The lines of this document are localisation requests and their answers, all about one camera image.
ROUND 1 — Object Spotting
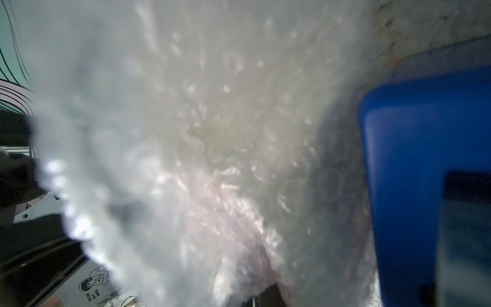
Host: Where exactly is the blue tape dispenser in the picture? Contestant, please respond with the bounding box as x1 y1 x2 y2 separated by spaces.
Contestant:
358 36 491 307

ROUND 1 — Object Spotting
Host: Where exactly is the clear bubble wrap sheet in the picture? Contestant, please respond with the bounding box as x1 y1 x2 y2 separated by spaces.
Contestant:
14 1 376 306

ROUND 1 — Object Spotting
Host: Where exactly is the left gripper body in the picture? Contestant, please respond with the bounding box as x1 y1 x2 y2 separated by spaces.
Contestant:
1 214 88 306

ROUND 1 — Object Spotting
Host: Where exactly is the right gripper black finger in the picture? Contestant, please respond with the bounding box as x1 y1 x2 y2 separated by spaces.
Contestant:
241 284 287 307

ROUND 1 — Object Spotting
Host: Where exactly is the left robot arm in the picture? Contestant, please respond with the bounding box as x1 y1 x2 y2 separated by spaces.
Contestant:
1 153 87 306

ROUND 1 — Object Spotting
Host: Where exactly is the white mug red inside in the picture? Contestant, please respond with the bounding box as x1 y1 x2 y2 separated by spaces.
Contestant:
160 170 275 294

